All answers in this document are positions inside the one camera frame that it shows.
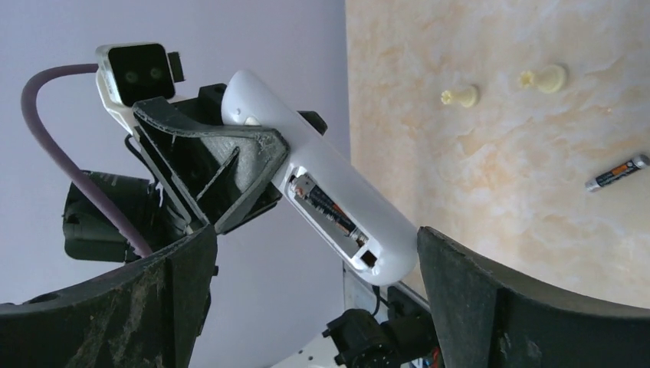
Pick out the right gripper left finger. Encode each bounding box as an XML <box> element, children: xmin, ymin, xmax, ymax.
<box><xmin>1</xmin><ymin>226</ymin><xmax>218</xmax><ymax>367</ymax></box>

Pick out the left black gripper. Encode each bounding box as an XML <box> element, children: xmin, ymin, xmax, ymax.
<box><xmin>124</xmin><ymin>84</ymin><xmax>329</xmax><ymax>235</ymax></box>

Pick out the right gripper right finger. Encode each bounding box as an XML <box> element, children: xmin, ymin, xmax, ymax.
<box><xmin>417</xmin><ymin>227</ymin><xmax>649</xmax><ymax>367</ymax></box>

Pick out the AAA battery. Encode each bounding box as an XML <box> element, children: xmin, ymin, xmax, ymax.
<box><xmin>289</xmin><ymin>173</ymin><xmax>369</xmax><ymax>248</ymax></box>
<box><xmin>585</xmin><ymin>153</ymin><xmax>649</xmax><ymax>192</ymax></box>

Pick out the white remote control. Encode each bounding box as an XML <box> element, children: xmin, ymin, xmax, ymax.
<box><xmin>221</xmin><ymin>70</ymin><xmax>418</xmax><ymax>286</ymax></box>

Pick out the cream chess pawn right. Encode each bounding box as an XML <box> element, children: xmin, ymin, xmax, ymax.
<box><xmin>440</xmin><ymin>85</ymin><xmax>480</xmax><ymax>108</ymax></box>

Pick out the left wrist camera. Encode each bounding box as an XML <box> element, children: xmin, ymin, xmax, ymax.
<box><xmin>95</xmin><ymin>42</ymin><xmax>185</xmax><ymax>135</ymax></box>

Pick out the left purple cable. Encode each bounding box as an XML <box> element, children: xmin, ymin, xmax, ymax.
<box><xmin>20</xmin><ymin>63</ymin><xmax>154</xmax><ymax>259</ymax></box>

